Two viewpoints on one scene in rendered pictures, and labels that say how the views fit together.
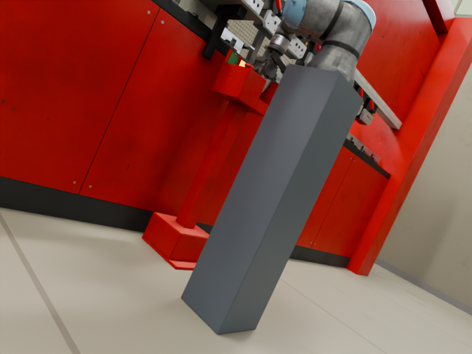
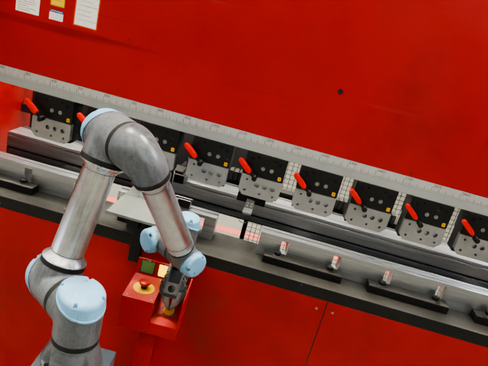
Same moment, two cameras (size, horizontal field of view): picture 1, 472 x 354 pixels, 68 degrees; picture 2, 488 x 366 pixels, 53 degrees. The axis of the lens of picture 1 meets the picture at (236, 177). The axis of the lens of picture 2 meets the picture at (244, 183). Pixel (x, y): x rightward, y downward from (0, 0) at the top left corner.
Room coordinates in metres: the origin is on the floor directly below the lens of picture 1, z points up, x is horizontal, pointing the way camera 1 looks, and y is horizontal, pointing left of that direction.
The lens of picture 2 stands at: (0.63, -1.09, 1.72)
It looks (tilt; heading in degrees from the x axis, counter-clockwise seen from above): 19 degrees down; 49
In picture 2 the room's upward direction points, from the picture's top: 15 degrees clockwise
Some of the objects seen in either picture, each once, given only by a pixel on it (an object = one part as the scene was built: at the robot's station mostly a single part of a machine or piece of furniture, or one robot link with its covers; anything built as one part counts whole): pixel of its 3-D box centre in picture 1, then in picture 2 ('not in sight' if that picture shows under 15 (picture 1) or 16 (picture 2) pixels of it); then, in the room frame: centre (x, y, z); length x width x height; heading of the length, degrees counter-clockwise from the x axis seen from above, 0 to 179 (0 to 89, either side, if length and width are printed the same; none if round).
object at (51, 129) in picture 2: not in sight; (57, 116); (1.24, 0.72, 1.18); 0.15 x 0.09 x 0.17; 136
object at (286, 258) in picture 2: not in sight; (301, 266); (1.94, -0.04, 0.89); 0.30 x 0.05 x 0.03; 136
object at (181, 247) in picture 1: (182, 241); not in sight; (1.41, 0.09, 0.06); 0.25 x 0.20 x 0.12; 49
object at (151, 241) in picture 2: (298, 22); (163, 240); (1.36, 0.03, 1.02); 0.11 x 0.11 x 0.08; 8
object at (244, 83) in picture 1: (248, 83); (156, 297); (1.43, 0.11, 0.75); 0.20 x 0.16 x 0.18; 139
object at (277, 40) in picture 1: (278, 43); not in sight; (1.46, 0.07, 0.95); 0.08 x 0.08 x 0.05
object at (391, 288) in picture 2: not in sight; (406, 295); (2.23, -0.32, 0.89); 0.30 x 0.05 x 0.03; 136
